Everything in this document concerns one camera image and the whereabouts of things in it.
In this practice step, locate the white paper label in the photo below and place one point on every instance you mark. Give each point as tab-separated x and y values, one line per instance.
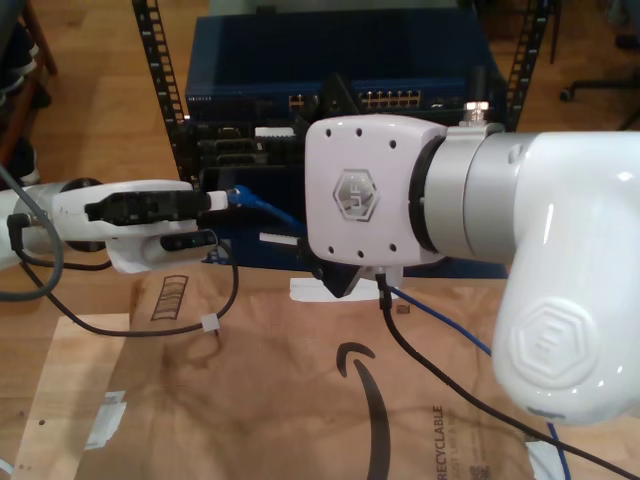
107	420
542	462

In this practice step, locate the black rack server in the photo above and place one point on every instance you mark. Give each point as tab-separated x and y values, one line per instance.
225	145

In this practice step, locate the black office chair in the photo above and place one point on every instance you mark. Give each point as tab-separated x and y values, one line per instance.
600	84

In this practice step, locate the dark blue flat device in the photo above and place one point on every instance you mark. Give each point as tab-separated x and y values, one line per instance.
270	255

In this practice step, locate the white tape strip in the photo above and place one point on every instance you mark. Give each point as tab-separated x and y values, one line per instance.
305	292

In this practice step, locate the person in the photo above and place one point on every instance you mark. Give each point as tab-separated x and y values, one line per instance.
20	55
31	172

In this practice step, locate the blue network switch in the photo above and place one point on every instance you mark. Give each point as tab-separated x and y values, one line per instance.
275	50

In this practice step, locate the black perforated rack post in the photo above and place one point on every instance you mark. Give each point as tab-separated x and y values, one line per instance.
522	65
160	75

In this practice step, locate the brown paper mailer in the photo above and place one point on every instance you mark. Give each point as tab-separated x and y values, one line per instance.
250	390

